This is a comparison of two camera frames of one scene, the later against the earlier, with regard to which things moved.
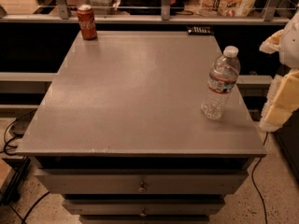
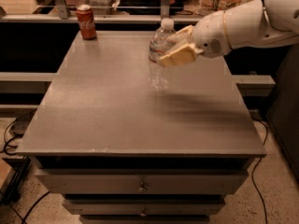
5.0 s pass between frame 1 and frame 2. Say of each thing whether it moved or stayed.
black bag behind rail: stayed
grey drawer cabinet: stayed
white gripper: moved
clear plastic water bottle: moved
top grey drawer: stayed
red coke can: stayed
